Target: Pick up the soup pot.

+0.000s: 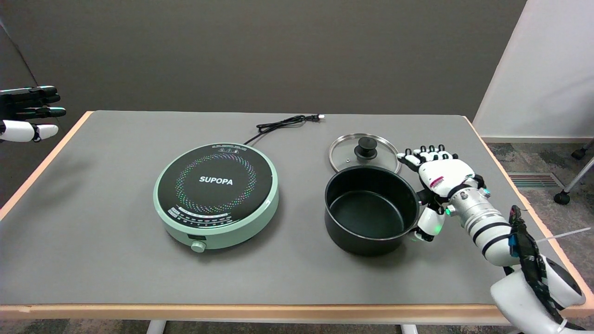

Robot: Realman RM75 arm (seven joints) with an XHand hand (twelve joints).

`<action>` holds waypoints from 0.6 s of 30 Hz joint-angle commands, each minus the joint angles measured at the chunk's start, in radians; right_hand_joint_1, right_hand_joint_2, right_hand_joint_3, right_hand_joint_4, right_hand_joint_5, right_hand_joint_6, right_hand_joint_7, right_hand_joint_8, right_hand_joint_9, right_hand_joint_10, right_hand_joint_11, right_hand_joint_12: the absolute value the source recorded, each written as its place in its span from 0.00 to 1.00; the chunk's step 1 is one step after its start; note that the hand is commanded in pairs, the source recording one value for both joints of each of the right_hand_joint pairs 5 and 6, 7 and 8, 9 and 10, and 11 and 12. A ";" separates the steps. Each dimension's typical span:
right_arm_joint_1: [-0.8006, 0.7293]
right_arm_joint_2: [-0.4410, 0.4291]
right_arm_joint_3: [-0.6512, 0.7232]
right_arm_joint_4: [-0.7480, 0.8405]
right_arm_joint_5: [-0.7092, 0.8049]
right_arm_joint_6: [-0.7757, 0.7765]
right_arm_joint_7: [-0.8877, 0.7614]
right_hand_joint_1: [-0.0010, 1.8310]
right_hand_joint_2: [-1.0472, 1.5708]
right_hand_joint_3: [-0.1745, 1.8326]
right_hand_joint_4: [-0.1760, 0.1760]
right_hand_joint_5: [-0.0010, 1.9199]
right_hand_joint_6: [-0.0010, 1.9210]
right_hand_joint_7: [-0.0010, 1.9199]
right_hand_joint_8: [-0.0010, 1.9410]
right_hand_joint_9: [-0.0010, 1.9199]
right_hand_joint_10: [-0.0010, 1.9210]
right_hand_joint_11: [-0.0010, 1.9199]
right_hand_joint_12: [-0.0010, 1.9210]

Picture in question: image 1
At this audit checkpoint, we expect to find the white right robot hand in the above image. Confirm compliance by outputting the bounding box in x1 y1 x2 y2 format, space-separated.
397 145 489 243

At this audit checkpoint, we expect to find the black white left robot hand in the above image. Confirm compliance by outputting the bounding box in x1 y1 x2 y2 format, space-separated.
0 86 67 143

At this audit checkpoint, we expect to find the black soup pot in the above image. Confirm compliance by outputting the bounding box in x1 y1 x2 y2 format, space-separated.
324 165 431 257

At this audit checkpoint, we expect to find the glass pot lid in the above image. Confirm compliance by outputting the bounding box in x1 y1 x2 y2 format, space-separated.
329 133 402 175

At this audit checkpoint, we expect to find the floor vent grille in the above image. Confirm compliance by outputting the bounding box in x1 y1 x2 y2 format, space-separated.
507 173 565 189

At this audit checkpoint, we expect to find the chair base with casters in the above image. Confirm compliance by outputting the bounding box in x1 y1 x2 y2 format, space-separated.
554 139 594 206

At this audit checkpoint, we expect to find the green round induction cooker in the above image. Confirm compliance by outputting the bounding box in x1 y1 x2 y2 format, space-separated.
153 142 280 254

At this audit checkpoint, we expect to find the black braided cable sleeve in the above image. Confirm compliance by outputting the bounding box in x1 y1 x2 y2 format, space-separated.
507 206 586 332

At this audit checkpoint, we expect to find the black power cord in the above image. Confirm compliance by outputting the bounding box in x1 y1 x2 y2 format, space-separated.
242 114 325 147

